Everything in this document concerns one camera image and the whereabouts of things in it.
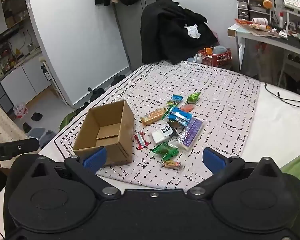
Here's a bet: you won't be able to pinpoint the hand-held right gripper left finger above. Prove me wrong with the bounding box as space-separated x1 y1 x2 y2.
29 146 122 201

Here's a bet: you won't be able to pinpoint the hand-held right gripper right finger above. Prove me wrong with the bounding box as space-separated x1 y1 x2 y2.
187 147 285 201

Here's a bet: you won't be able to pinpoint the purple snack packet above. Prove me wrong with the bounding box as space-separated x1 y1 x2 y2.
181 117 204 151

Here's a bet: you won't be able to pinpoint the small clear peanut packet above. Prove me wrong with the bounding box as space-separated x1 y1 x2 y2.
161 159 185 172

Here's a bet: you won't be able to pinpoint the brown cardboard box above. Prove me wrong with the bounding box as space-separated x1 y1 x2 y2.
72 99 135 167

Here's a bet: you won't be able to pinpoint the dark green snack packet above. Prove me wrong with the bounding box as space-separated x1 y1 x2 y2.
151 142 180 161

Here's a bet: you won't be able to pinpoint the red snack packet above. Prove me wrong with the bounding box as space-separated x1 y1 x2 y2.
134 131 149 150

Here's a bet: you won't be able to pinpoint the blue snack packet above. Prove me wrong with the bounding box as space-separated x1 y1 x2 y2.
168 107 193 127

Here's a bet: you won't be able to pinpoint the white and black snack packet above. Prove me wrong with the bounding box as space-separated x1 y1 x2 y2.
151 123 179 145

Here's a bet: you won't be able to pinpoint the orange-pink snack packet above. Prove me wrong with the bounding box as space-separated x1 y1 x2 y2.
179 104 195 113

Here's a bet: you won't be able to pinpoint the light green snack packet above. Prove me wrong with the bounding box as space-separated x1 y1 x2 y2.
186 92 201 105

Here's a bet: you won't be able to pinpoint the narrow green snack packet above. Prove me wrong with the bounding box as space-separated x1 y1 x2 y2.
162 105 175 120

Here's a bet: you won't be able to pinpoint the small blue-green snack packet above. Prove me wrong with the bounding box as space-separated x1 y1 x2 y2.
166 94 183 106

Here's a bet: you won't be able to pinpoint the orange biscuit packet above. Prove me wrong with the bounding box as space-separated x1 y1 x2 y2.
140 107 167 127

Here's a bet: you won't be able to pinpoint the blue floor mat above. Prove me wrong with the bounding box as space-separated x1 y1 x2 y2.
29 127 47 140

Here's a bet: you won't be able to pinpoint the beige dotted cloth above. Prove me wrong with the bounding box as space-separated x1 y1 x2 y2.
0 104 29 169

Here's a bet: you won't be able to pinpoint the grey fluffy rug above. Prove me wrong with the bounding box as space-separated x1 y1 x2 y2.
40 130 56 149

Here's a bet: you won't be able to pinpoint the wrapped water bottle pack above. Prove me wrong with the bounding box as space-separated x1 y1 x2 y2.
13 102 28 118

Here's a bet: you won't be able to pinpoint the green leaf floor mat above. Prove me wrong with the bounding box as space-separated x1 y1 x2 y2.
59 111 77 130

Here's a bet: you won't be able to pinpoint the white black-patterned blanket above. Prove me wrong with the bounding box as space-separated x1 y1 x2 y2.
54 60 262 190

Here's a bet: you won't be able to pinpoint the white lower cabinet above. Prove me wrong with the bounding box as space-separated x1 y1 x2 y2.
0 57 53 105

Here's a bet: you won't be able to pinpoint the green cloth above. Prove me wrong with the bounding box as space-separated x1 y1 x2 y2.
281 149 300 180

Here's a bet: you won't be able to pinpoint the red plastic basket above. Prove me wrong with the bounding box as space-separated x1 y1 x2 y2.
197 47 232 67

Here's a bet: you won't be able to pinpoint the blue-grey plush toy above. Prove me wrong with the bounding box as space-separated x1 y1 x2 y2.
212 45 228 55

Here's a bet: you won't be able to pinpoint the white desk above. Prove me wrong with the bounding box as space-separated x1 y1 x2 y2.
227 22 300 88

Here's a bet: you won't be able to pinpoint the crumpled white cloth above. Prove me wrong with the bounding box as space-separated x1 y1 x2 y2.
184 24 200 39

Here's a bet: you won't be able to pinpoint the black jacket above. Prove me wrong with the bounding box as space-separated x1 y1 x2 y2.
140 0 218 65

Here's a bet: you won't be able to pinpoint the grey drawer organizer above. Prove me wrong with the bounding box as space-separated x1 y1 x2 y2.
236 0 273 22

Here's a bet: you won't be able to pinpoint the black cable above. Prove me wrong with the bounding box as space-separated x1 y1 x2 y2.
264 83 300 110

